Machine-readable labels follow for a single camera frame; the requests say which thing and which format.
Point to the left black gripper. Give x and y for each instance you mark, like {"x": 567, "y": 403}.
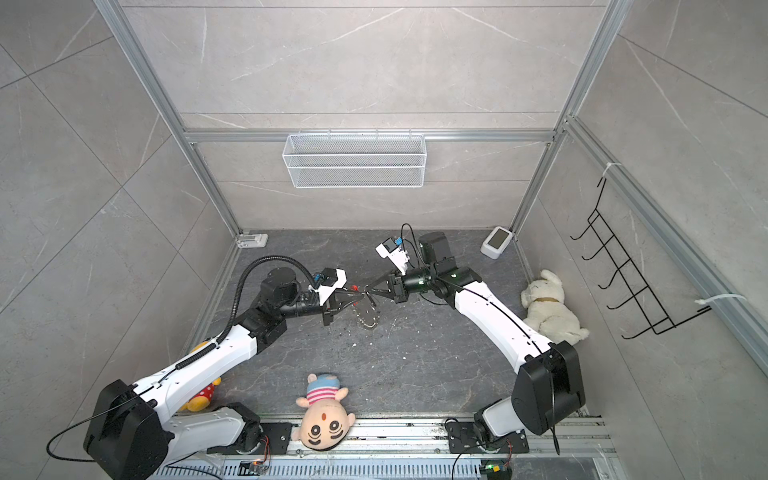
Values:
{"x": 341, "y": 300}

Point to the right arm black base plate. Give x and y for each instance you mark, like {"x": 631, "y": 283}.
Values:
{"x": 467, "y": 437}

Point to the black wire hook rack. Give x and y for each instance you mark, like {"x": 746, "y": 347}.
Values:
{"x": 627, "y": 272}

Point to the wrist white camera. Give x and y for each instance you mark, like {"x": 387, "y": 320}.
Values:
{"x": 327, "y": 282}
{"x": 392, "y": 249}

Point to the plush doll striped hat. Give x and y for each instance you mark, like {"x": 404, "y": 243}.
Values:
{"x": 325, "y": 422}

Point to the white digital clock device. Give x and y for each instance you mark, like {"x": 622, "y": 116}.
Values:
{"x": 497, "y": 241}

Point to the white wall socket box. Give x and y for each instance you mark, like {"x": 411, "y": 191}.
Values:
{"x": 247, "y": 241}

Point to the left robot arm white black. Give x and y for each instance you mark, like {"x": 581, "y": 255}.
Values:
{"x": 138, "y": 428}

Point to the white plush dog toy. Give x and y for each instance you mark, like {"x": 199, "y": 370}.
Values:
{"x": 547, "y": 314}

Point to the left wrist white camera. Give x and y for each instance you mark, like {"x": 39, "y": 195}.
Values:
{"x": 327, "y": 282}

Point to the white wire mesh basket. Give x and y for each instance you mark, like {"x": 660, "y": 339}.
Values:
{"x": 360, "y": 160}

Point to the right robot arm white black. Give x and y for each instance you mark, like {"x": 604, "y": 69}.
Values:
{"x": 548, "y": 383}

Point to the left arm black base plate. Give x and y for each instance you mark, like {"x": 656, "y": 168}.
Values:
{"x": 271, "y": 437}

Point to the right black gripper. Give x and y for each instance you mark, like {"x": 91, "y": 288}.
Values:
{"x": 398, "y": 287}

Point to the metal keyring holder red handle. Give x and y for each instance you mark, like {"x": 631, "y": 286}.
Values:
{"x": 365, "y": 308}

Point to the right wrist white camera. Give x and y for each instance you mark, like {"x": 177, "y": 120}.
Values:
{"x": 392, "y": 249}

